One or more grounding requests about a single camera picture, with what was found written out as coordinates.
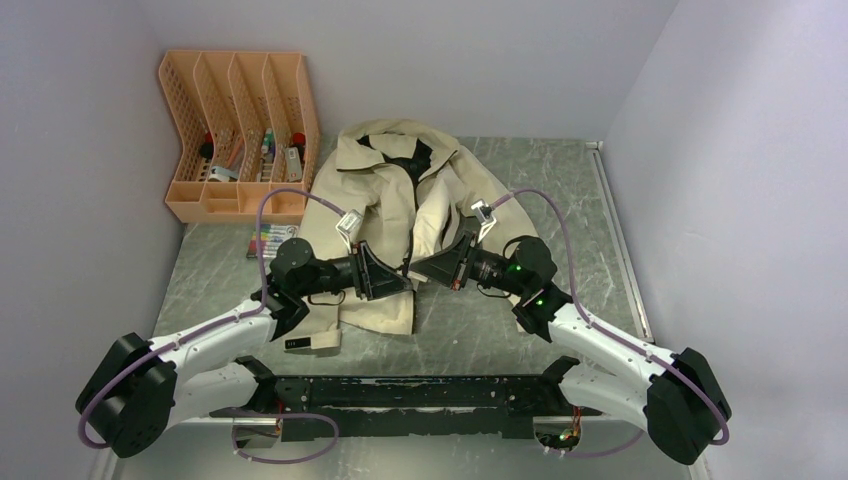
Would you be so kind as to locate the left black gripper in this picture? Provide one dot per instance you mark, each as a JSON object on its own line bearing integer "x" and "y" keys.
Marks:
{"x": 377, "y": 280}

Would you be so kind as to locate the pack of coloured markers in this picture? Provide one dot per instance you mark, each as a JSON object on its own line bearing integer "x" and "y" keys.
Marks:
{"x": 268, "y": 239}

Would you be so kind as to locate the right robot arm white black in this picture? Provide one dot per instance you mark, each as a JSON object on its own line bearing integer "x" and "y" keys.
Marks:
{"x": 673, "y": 397}

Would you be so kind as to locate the orange plastic file organizer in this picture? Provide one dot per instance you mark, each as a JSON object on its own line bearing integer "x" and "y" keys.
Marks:
{"x": 249, "y": 133}

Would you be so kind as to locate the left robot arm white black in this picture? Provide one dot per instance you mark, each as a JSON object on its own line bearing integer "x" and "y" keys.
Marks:
{"x": 142, "y": 387}

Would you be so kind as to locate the beige zip jacket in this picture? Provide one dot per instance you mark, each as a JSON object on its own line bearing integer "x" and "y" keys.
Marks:
{"x": 412, "y": 184}

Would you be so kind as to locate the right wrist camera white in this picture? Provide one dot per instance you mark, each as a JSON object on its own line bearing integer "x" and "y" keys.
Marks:
{"x": 483, "y": 213}

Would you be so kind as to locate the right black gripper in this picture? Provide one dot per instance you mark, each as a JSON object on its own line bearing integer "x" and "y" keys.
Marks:
{"x": 446, "y": 267}

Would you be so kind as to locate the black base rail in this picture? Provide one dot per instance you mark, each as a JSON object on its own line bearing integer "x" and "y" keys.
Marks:
{"x": 511, "y": 406}

